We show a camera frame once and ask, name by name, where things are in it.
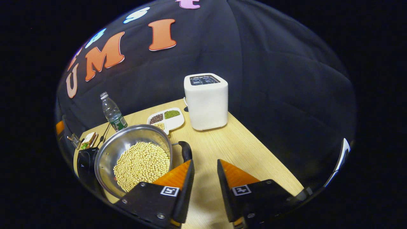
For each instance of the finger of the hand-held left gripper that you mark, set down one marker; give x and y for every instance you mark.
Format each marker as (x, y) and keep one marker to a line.
(59, 128)

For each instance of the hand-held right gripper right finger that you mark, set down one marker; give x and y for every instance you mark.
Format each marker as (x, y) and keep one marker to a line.
(224, 194)

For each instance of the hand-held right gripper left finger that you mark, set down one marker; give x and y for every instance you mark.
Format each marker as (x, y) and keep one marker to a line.
(187, 190)

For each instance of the black induction cooktop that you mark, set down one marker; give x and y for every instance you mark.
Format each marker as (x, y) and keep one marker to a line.
(86, 165)

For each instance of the stainless steel pot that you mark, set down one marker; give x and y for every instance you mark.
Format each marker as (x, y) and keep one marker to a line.
(127, 140)

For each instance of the sandwich with green lettuce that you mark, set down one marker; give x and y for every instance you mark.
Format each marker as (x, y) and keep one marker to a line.
(89, 140)

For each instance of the pile of soybeans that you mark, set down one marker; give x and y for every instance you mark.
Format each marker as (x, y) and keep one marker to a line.
(140, 165)

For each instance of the clear plastic water bottle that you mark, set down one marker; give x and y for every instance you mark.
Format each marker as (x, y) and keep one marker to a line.
(113, 114)

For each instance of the white divided dish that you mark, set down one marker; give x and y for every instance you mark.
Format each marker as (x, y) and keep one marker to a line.
(173, 121)

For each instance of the white toaster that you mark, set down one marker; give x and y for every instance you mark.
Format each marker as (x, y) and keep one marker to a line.
(206, 105)

